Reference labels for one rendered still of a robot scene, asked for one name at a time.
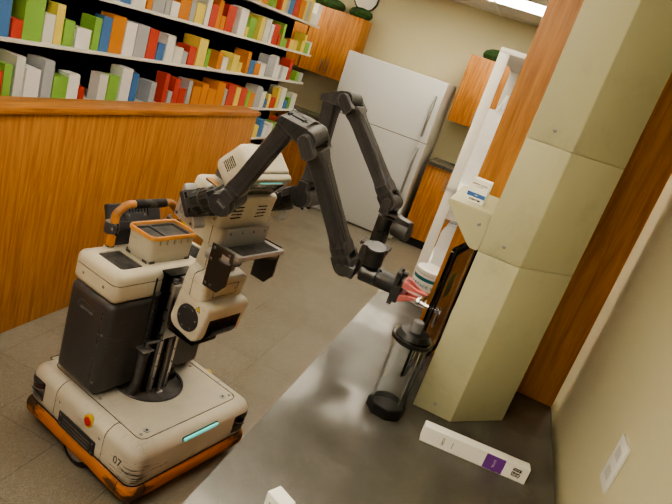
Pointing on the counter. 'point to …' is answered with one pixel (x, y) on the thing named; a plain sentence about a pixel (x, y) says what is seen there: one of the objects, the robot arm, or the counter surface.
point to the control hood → (472, 216)
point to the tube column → (607, 79)
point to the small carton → (479, 190)
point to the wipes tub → (425, 274)
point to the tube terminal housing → (516, 281)
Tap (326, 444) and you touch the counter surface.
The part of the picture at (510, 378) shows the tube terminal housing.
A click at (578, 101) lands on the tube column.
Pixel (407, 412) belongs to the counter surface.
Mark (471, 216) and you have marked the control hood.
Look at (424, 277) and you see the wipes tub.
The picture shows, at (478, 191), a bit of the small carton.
